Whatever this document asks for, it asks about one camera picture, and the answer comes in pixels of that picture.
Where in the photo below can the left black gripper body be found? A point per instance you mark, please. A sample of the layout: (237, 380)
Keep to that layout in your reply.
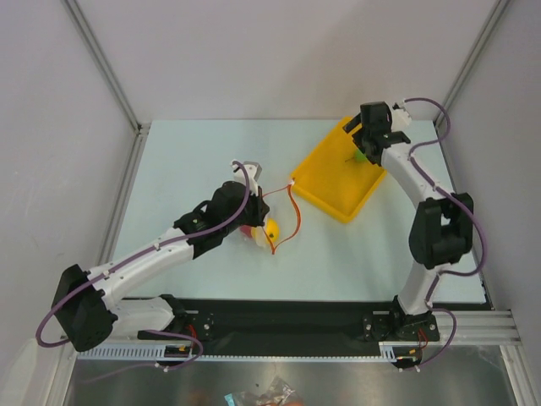
(251, 215)

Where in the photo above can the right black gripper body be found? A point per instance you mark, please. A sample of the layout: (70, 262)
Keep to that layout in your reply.
(369, 145)

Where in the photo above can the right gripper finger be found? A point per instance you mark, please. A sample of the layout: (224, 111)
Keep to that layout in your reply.
(372, 152)
(352, 124)

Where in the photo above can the green toy cucumber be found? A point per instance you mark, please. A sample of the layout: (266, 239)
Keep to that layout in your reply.
(357, 157)

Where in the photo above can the red toy tomato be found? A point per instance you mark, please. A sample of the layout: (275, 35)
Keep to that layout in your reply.
(246, 231)

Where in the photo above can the yellow toy orange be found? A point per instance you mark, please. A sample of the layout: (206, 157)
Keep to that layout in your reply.
(271, 230)

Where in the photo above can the clear zip top bag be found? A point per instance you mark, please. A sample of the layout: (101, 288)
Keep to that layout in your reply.
(258, 233)

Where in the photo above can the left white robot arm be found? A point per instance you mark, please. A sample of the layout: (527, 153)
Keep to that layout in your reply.
(85, 301)

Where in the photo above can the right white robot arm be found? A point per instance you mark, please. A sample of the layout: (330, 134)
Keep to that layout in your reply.
(442, 230)

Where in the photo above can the plastic bag of snacks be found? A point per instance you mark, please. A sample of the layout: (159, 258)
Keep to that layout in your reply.
(279, 392)

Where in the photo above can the yellow plastic tray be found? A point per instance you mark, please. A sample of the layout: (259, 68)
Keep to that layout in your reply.
(333, 180)

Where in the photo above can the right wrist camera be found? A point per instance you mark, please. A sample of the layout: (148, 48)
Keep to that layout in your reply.
(400, 116)

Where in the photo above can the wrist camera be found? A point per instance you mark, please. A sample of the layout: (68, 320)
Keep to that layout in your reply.
(247, 173)
(400, 116)

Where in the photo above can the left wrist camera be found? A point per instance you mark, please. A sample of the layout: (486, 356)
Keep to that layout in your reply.
(247, 173)

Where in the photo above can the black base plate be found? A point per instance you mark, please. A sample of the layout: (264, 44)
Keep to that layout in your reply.
(265, 325)

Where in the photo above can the left aluminium frame post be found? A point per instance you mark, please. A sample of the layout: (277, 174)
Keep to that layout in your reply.
(104, 67)

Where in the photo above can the aluminium frame post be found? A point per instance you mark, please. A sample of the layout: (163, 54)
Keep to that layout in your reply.
(476, 51)
(104, 67)

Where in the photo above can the right aluminium frame post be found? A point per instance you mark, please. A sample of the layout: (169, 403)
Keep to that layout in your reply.
(476, 51)

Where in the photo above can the white slotted cable duct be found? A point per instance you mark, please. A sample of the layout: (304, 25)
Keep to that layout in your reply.
(171, 353)

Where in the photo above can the aluminium front rail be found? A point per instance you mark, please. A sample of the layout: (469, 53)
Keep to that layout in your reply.
(479, 328)

